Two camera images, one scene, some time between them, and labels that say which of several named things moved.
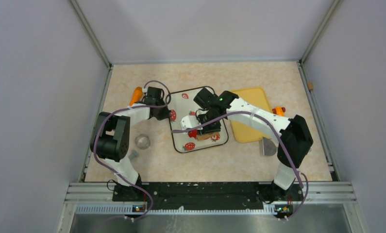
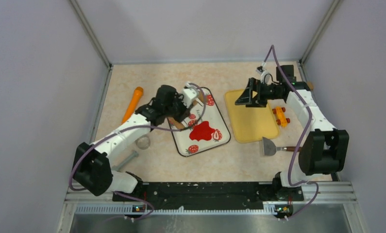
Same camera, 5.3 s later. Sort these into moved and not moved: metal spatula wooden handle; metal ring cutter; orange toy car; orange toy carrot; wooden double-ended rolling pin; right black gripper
Moved: right black gripper; wooden double-ended rolling pin
Not moved: orange toy car; metal ring cutter; metal spatula wooden handle; orange toy carrot
